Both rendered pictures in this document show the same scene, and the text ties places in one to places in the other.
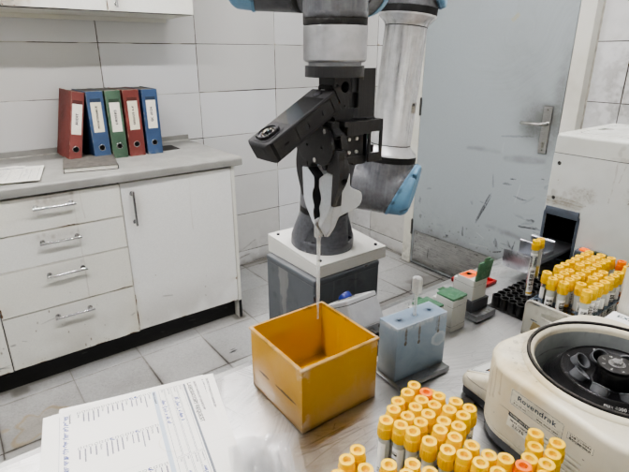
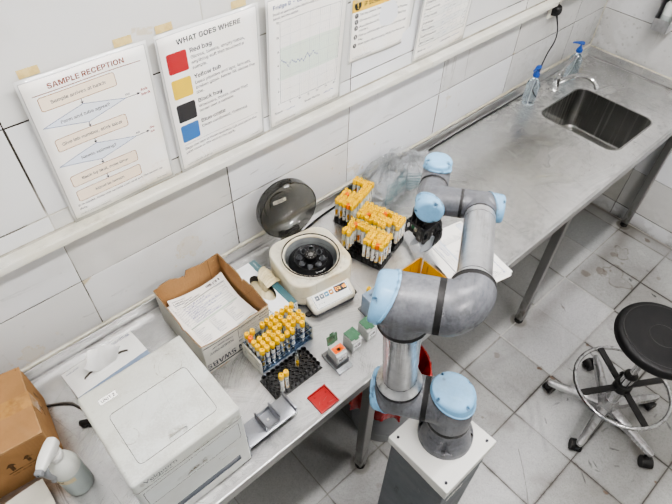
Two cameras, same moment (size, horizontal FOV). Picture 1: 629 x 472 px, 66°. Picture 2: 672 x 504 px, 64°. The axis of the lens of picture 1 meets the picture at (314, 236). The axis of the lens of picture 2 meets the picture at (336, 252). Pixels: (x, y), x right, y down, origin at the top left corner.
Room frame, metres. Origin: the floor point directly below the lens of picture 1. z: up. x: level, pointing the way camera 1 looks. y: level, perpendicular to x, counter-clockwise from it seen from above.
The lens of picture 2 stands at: (1.72, -0.40, 2.36)
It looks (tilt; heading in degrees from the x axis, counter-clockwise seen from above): 48 degrees down; 174
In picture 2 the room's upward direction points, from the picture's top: 2 degrees clockwise
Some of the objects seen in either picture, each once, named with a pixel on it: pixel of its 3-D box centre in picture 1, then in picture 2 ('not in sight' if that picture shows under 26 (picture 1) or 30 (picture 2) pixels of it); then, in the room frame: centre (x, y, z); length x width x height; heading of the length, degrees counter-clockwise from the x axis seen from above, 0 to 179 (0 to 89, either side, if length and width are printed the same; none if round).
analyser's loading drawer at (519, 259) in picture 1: (541, 248); (261, 423); (1.05, -0.53, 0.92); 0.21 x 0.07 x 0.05; 127
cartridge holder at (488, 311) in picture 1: (467, 302); (337, 358); (0.84, -0.30, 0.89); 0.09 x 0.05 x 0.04; 35
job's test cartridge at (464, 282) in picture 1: (469, 288); (337, 353); (0.84, -0.30, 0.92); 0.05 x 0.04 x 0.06; 35
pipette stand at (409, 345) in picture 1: (412, 343); (376, 300); (0.65, -0.15, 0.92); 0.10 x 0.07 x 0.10; 122
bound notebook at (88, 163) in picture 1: (90, 162); not in sight; (2.17, 1.01, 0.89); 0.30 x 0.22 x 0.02; 26
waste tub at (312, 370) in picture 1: (313, 361); (419, 286); (0.60, 0.00, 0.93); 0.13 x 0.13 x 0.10; 36
